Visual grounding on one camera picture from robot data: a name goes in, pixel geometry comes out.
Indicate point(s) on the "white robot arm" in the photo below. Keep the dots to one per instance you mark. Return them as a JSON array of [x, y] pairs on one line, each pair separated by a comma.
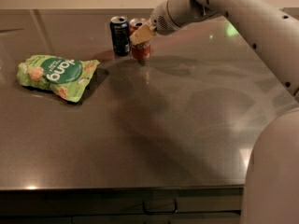
[[271, 187]]

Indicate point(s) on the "red coke can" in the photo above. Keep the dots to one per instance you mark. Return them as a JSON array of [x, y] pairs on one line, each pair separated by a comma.
[[141, 51]]

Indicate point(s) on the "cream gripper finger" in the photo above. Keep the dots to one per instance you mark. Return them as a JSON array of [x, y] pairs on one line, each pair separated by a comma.
[[143, 34]]

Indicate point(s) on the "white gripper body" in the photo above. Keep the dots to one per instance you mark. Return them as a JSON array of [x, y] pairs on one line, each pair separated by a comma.
[[159, 19]]

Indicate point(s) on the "green snack bag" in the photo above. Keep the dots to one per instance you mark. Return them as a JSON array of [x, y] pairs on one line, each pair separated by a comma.
[[67, 78]]

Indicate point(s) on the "blue pepsi can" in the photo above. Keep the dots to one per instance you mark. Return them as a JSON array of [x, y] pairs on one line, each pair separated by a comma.
[[119, 28]]

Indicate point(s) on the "black drawer handle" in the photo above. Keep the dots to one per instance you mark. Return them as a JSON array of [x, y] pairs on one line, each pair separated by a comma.
[[165, 206]]

